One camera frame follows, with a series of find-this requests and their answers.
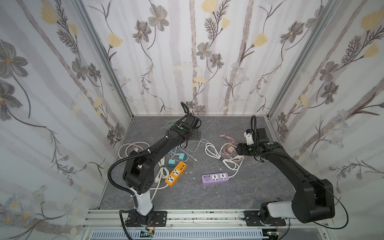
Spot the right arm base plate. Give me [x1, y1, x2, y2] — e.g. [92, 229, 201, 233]
[243, 210, 287, 228]

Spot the pink USB charger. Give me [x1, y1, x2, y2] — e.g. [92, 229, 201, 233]
[226, 145, 236, 154]

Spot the beige power cord with plug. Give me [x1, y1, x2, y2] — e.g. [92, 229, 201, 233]
[117, 141, 151, 161]

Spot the orange power strip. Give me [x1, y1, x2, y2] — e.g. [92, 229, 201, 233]
[165, 162, 187, 187]

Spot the pink charging cable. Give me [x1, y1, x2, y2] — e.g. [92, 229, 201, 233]
[219, 134, 241, 156]

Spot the thin white cable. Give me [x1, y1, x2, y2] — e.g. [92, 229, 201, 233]
[179, 138, 211, 163]

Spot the light green charging cable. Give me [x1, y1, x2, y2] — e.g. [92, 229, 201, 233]
[166, 119, 185, 133]

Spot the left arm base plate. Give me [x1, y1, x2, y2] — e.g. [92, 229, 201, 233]
[125, 210, 168, 228]

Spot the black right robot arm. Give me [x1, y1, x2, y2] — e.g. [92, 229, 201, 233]
[236, 116, 339, 225]

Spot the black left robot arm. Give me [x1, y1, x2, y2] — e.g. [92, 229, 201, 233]
[107, 114, 202, 217]

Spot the aluminium rail frame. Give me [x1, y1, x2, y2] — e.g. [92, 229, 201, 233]
[77, 209, 335, 240]

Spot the light green USB charger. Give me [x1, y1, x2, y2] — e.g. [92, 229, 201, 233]
[168, 159, 176, 167]

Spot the white cord of orange strip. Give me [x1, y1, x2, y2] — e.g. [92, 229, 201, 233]
[148, 157, 170, 202]

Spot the purple power strip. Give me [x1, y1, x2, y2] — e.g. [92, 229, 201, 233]
[202, 173, 230, 184]

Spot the teal USB charger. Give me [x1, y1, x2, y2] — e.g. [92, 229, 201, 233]
[179, 153, 187, 161]

